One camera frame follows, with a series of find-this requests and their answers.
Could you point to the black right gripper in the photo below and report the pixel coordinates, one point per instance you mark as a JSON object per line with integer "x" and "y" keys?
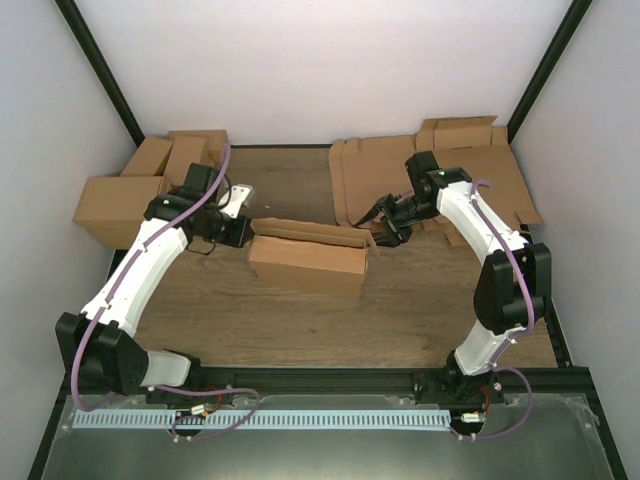
{"x": 395, "y": 235}

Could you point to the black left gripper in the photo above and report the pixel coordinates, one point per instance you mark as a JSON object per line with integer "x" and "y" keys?
{"x": 239, "y": 238}

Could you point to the brown cardboard box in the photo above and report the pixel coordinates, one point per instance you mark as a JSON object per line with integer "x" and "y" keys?
{"x": 310, "y": 257}

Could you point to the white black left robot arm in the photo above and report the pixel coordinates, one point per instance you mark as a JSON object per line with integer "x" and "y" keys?
{"x": 98, "y": 345}

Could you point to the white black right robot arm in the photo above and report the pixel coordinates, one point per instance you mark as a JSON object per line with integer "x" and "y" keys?
{"x": 514, "y": 288}

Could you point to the small folded cardboard box rear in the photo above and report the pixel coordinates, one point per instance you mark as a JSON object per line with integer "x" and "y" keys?
{"x": 215, "y": 141}

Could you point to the large folded cardboard box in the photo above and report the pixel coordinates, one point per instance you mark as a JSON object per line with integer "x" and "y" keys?
{"x": 111, "y": 208}

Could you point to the stack of flat cardboard blanks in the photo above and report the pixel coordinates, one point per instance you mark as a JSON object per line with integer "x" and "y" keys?
{"x": 365, "y": 169}

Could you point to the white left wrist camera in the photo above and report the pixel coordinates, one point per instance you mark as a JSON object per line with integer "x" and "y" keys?
{"x": 235, "y": 199}

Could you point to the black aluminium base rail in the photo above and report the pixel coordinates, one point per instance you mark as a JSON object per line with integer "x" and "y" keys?
{"x": 425, "y": 386}

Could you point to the light blue slotted cable duct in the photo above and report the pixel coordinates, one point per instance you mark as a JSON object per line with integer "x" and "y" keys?
{"x": 412, "y": 420}

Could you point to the black left frame post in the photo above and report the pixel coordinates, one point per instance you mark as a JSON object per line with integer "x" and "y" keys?
{"x": 73, "y": 17}

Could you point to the black frame post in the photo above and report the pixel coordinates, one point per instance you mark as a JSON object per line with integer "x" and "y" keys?
{"x": 73, "y": 17}
{"x": 564, "y": 33}

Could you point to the black right frame post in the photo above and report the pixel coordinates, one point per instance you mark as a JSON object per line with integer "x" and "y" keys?
{"x": 564, "y": 33}

